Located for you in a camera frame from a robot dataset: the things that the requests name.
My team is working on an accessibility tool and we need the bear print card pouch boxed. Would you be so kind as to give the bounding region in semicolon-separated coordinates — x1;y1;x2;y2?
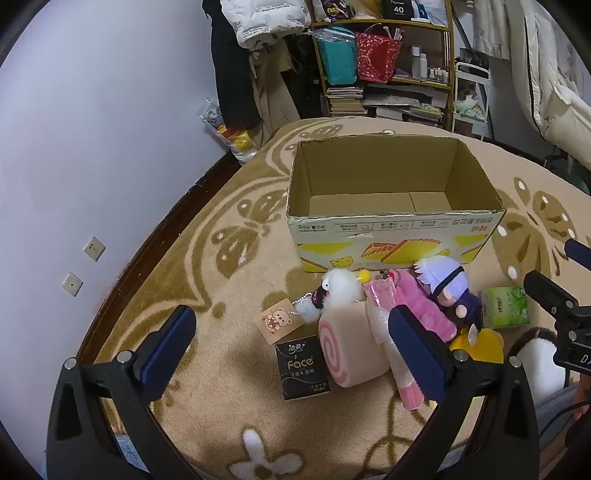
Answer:
253;298;307;346

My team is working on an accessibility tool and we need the white metal cart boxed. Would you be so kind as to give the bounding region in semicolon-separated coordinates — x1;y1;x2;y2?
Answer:
451;60;491;140

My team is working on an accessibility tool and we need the pile of magazines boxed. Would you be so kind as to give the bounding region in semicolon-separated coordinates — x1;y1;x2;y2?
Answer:
362;84;447;128

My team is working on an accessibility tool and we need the pink wrapped packet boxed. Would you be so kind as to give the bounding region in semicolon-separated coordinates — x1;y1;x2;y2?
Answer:
362;281;424;411

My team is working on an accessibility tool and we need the plastic bag with yellow contents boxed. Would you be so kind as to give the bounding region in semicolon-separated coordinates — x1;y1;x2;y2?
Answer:
199;98;259;165

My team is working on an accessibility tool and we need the pink swirl roll cushion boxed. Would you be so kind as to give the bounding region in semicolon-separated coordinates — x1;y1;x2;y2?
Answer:
318;301;394;388

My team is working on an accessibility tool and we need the black box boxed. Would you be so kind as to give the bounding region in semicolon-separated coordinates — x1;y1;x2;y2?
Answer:
381;0;412;22

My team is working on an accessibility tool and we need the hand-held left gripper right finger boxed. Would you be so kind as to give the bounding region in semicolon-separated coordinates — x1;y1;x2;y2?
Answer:
388;305;541;480

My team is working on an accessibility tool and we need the brown fuzzy slipper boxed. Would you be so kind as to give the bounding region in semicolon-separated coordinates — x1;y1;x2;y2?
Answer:
507;327;565;404

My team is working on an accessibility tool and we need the yellow plush toy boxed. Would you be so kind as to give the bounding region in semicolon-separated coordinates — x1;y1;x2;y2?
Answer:
448;324;505;366

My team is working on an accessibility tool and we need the green tissue pack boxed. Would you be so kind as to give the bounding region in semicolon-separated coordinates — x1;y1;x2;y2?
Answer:
480;285;530;330

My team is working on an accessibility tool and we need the beige patterned rug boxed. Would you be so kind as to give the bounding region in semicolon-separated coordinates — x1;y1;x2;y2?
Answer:
76;116;591;480

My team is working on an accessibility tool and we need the white puffer jacket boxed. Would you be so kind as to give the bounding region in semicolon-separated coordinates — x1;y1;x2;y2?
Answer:
220;0;313;48

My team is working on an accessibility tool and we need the black hanging coat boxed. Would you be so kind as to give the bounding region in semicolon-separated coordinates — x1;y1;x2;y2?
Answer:
202;0;262;131

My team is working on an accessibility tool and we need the black tissue pack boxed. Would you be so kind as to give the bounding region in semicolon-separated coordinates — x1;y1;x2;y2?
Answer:
276;334;334;402

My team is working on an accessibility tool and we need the purple printed packet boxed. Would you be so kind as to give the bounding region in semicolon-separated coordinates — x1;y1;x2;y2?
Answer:
318;0;348;20

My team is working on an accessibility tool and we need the wooden shelf unit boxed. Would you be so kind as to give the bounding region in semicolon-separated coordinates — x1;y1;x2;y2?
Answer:
308;0;456;133

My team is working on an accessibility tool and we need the white fluffy plush toy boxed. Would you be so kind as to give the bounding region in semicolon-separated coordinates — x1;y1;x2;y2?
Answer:
294;269;373;325

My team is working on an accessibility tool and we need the teal bag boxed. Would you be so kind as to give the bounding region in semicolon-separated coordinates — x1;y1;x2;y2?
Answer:
316;28;359;86

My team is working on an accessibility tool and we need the pink bear plush toy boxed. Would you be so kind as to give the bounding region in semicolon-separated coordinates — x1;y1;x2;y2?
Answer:
392;270;458;343

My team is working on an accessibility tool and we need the red patterned gift bag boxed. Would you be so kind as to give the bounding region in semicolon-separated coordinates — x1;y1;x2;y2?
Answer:
355;25;404;85

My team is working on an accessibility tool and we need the person's leg in jeans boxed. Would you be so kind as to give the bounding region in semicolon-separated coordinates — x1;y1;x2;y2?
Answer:
534;385;591;480

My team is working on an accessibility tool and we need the white folded mattress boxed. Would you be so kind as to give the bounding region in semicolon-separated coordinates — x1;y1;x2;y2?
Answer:
505;0;591;161

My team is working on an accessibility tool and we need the printed cardboard box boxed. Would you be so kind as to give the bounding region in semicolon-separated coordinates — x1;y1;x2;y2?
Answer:
285;134;507;274

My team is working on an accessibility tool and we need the stack of books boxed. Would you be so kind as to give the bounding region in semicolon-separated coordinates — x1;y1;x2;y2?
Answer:
323;85;365;119

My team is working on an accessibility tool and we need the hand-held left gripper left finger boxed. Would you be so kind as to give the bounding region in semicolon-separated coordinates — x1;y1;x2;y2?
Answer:
46;305;198;480

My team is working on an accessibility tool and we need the row of small bottles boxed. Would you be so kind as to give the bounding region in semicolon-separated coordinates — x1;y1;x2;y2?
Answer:
410;44;451;85

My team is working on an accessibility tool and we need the beige hanging garment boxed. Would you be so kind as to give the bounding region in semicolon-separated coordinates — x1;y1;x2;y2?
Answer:
248;44;302;141

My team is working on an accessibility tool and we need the white plastic bag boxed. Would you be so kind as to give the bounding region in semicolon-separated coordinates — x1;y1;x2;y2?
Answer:
411;0;450;20

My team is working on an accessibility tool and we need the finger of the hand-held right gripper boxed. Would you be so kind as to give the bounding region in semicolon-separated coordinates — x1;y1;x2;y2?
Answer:
523;271;581;325
564;238;591;271

